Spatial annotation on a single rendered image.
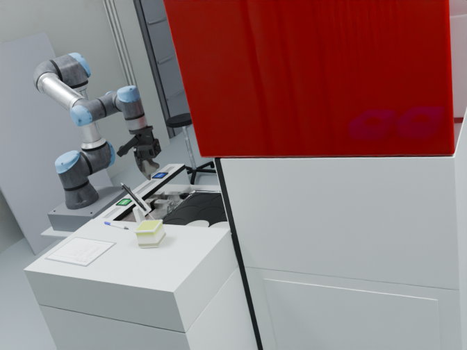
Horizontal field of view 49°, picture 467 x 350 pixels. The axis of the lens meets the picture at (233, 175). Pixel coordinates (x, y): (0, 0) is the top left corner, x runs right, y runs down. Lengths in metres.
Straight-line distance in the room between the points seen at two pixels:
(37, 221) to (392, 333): 3.23
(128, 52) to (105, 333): 4.16
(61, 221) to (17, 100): 2.15
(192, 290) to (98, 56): 4.15
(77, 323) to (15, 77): 2.92
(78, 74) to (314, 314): 1.35
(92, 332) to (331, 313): 0.80
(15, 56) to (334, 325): 3.49
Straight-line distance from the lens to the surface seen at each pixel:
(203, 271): 1.58
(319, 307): 1.73
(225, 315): 1.74
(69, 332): 1.93
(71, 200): 2.38
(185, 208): 2.09
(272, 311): 1.83
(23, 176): 4.32
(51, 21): 5.10
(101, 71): 5.46
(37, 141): 4.45
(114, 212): 2.10
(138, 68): 5.70
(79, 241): 1.93
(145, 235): 1.70
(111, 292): 1.63
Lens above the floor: 1.76
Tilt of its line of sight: 22 degrees down
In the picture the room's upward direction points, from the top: 12 degrees counter-clockwise
